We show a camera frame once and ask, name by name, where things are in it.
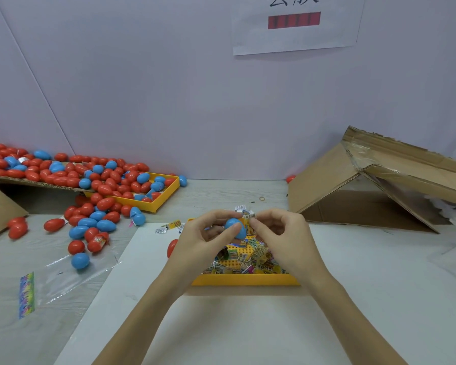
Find person's left hand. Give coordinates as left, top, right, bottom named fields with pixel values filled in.
left=161, top=208, right=246, bottom=300

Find person's right hand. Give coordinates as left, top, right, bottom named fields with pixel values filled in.
left=248, top=208, right=333, bottom=292

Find single blue plastic egg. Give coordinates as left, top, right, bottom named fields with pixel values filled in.
left=224, top=217, right=249, bottom=241

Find pile of plastic eggs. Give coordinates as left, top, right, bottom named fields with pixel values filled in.
left=0, top=142, right=189, bottom=271

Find person's left forearm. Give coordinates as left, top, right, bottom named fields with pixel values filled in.
left=90, top=276, right=193, bottom=365

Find person's right forearm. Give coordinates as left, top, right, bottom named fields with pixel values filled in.
left=302, top=268, right=413, bottom=365

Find yellow plastic tray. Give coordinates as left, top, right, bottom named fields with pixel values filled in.
left=185, top=217, right=302, bottom=287

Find yellow tray under eggs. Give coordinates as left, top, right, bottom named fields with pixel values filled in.
left=108, top=171, right=182, bottom=215

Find torn flattened cardboard box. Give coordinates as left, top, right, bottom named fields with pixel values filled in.
left=286, top=124, right=456, bottom=233

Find clear bag with coloured label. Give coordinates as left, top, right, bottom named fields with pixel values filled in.
left=17, top=250, right=112, bottom=319

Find brown cardboard sheet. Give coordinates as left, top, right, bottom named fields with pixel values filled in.
left=0, top=174, right=86, bottom=194

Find white paper sign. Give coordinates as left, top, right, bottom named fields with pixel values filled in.
left=231, top=0, right=368, bottom=57

